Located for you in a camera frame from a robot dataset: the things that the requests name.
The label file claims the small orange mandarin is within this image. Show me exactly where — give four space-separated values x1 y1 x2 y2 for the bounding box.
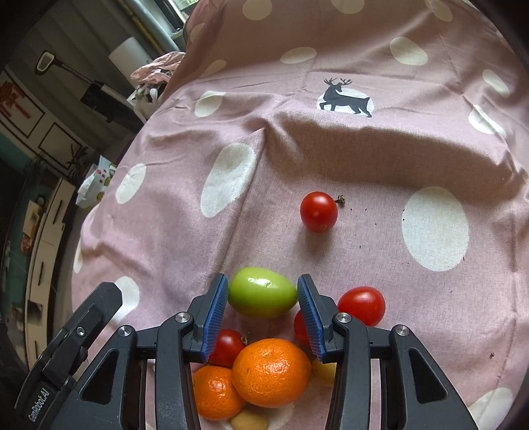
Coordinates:
193 365 246 421

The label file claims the tan longan fruit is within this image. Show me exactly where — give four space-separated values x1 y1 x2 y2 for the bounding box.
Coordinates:
311 358 337 387
230 405 270 430

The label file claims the printed paper packet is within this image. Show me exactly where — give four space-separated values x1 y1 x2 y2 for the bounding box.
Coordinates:
76 155 117 208

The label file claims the white printed bag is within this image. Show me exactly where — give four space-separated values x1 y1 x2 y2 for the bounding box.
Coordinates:
127 83 166 121

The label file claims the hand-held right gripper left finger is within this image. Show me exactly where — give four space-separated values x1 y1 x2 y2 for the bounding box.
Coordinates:
50 274 229 430

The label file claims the wall poster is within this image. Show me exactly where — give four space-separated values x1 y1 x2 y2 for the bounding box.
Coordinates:
0 70 44 138

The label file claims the large orange mandarin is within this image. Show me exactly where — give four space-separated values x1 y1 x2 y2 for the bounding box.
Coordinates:
231 338 312 409

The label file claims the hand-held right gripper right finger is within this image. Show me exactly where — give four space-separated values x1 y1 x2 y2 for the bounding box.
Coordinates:
297 274 480 430

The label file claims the pink clothes pile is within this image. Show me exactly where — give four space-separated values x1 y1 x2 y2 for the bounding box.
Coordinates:
130 52 186 87

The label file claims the red cherry tomato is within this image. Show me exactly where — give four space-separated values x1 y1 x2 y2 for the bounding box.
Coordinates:
337 286 386 327
293 310 311 347
300 191 339 233
208 329 247 369

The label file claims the white cabinet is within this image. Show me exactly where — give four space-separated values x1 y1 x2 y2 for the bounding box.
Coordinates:
24 178 77 328

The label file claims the pink polka dot blanket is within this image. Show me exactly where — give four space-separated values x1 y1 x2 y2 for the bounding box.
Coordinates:
70 0 529 430

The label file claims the green tomato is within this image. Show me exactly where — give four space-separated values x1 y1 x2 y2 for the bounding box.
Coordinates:
228 267 298 319

